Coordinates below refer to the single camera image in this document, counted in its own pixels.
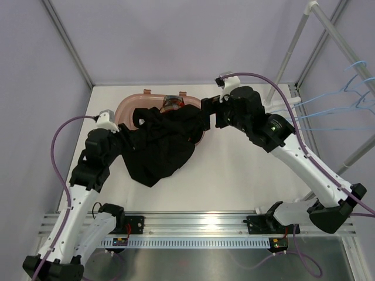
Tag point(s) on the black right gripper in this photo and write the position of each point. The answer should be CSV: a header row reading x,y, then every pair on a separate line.
x,y
211,106

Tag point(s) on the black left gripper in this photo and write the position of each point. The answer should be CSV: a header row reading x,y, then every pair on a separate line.
x,y
124,133

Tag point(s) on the black shirt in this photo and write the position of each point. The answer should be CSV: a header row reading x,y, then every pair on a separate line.
x,y
148,166

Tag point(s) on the red plaid shirt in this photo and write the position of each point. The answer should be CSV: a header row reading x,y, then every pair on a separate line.
x,y
171,103

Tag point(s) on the light blue wire hanger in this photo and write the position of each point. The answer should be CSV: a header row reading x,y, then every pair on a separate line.
x,y
347,99

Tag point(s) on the blue hanger holding black shirt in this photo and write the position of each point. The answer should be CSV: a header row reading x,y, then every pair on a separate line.
x,y
351,121

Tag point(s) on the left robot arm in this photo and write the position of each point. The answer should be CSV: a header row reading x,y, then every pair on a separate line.
x,y
68,246

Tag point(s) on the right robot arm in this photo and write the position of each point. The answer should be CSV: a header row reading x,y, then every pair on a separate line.
x,y
335,199

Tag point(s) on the pink plastic basin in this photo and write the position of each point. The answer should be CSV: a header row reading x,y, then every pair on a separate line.
x,y
126,108

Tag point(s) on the white clothes rack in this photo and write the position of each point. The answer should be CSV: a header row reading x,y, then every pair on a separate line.
x,y
276,23

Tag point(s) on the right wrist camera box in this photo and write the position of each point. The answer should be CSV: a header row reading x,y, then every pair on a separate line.
x,y
227,82

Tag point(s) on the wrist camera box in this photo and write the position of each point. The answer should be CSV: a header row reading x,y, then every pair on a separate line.
x,y
227,82
106,120

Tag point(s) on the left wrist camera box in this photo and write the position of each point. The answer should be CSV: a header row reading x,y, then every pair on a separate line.
x,y
106,120

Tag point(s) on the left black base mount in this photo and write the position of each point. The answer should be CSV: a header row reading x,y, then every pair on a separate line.
x,y
129,224

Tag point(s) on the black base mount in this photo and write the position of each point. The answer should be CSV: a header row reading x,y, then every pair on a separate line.
x,y
262,224
129,224

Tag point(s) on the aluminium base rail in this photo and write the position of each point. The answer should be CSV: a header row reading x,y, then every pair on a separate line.
x,y
203,225

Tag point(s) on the white slotted cable duct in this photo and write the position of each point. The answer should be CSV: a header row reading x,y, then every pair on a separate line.
x,y
186,243

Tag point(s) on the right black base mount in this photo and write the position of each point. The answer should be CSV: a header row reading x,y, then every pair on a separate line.
x,y
262,224

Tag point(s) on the left aluminium frame post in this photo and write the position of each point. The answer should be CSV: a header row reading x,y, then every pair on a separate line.
x,y
63,34

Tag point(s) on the aluminium frame post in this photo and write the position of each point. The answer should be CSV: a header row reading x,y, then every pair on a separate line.
x,y
321,43
63,34

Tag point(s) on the right aluminium frame post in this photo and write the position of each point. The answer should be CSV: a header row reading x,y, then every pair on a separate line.
x,y
321,43

